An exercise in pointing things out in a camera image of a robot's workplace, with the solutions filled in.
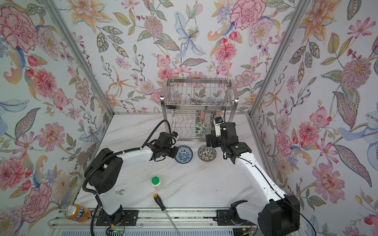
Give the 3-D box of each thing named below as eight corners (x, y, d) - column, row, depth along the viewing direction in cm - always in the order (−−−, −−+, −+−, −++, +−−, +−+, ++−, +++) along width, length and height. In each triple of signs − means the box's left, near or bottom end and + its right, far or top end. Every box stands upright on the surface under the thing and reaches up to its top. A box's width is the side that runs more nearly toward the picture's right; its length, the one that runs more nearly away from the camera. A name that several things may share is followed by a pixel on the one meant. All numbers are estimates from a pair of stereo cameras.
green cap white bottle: (154, 191, 85) (150, 184, 76) (155, 183, 87) (152, 176, 79) (162, 191, 85) (159, 184, 76) (163, 183, 87) (160, 176, 79)
